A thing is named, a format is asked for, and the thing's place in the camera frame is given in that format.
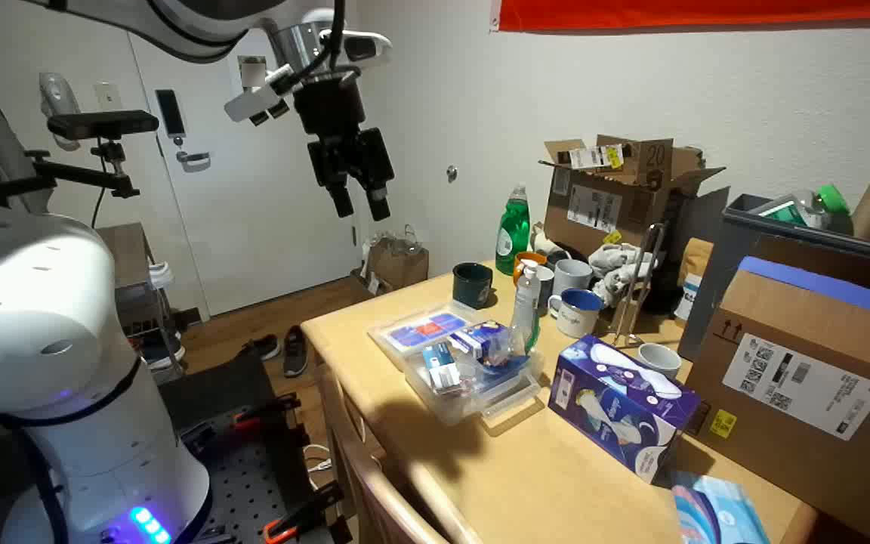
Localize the blue white mug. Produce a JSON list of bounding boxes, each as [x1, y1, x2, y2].
[[550, 291, 605, 338]]

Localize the black shoe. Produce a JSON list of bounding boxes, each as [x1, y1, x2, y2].
[[284, 325, 308, 377]]

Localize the clear plastic organizer box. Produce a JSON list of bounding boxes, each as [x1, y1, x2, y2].
[[368, 303, 540, 427]]

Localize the white door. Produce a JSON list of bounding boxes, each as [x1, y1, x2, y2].
[[132, 31, 358, 316]]

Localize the black camera on stand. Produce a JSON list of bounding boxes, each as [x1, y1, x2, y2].
[[29, 107, 159, 200]]

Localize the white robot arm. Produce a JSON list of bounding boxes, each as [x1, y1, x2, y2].
[[0, 0, 393, 544]]

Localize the green dish soap bottle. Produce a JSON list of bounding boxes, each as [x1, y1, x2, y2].
[[497, 188, 532, 274]]

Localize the large cardboard box with label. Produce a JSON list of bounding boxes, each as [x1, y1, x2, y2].
[[688, 256, 870, 537]]

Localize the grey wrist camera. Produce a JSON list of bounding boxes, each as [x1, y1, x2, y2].
[[224, 63, 293, 123]]

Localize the blue wipes package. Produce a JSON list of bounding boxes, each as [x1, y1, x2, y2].
[[670, 477, 772, 544]]

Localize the blue bandage box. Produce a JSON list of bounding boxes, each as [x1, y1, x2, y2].
[[422, 343, 461, 395]]

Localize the red banner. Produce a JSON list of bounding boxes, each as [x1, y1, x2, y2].
[[497, 0, 870, 33]]

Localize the clear plastic bag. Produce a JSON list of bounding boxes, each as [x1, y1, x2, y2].
[[497, 325, 538, 371]]

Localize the small brown box on floor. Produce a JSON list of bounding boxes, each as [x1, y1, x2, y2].
[[368, 239, 430, 291]]

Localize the grey storage bin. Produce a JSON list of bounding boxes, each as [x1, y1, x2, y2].
[[679, 192, 870, 360]]

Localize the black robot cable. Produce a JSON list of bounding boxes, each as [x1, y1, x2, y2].
[[269, 0, 350, 98]]

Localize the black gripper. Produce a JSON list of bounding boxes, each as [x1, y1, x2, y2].
[[293, 76, 393, 220]]

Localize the purple pad box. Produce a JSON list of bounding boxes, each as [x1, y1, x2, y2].
[[550, 335, 700, 479]]

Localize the white spray bottle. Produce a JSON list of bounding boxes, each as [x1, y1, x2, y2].
[[512, 265, 540, 325]]

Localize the dark green mug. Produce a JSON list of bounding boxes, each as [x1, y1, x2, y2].
[[454, 261, 497, 307]]

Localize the open cardboard box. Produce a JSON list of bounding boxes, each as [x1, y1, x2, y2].
[[544, 137, 717, 254]]

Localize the white small bowl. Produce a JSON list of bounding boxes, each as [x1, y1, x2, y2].
[[637, 343, 684, 377]]

